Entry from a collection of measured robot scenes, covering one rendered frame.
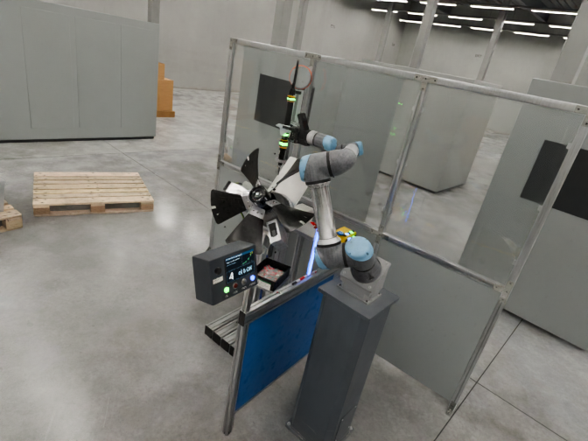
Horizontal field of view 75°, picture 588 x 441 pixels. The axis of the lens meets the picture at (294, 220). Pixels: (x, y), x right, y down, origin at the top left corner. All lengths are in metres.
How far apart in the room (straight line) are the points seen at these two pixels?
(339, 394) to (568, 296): 2.74
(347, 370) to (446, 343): 1.00
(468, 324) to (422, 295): 0.33
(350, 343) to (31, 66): 6.34
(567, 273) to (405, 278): 1.89
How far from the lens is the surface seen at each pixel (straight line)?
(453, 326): 2.83
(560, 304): 4.41
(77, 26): 7.41
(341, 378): 2.12
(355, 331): 1.93
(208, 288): 1.58
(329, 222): 1.75
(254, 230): 2.32
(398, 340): 3.05
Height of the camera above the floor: 2.04
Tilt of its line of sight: 23 degrees down
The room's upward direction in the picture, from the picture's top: 11 degrees clockwise
